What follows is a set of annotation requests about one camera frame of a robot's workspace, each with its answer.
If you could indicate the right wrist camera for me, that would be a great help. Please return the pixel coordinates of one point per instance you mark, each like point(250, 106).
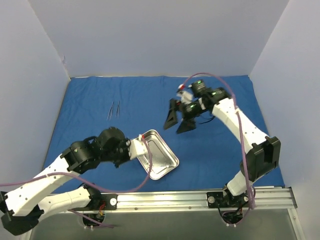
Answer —
point(198, 86)

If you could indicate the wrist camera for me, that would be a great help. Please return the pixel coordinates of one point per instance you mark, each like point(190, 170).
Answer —
point(138, 147)
point(198, 86)

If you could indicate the blue surgical drape cloth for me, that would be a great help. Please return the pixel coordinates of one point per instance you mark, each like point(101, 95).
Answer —
point(209, 156)

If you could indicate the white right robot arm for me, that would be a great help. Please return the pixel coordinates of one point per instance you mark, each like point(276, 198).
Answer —
point(260, 152)

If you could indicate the steel tweezers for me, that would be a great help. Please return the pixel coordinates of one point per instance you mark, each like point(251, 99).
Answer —
point(118, 109)
point(110, 112)

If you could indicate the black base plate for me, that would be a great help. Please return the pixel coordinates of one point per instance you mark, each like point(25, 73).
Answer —
point(108, 202)
point(224, 199)

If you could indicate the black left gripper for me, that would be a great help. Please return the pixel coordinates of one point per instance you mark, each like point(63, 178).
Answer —
point(122, 155)

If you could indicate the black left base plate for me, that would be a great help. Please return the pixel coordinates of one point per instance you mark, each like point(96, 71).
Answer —
point(108, 202)

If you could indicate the aluminium front rail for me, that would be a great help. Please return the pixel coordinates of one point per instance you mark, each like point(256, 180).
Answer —
point(165, 201)

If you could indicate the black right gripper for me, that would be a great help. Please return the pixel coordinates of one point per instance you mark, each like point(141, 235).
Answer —
point(181, 112)

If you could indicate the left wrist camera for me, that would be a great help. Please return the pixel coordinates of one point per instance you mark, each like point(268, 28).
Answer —
point(138, 147)

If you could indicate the stainless steel instrument tray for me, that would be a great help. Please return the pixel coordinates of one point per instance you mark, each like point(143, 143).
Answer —
point(163, 158)

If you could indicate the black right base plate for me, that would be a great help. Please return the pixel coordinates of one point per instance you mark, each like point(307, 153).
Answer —
point(224, 199)

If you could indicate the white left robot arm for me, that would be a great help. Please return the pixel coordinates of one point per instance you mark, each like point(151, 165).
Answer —
point(34, 200)

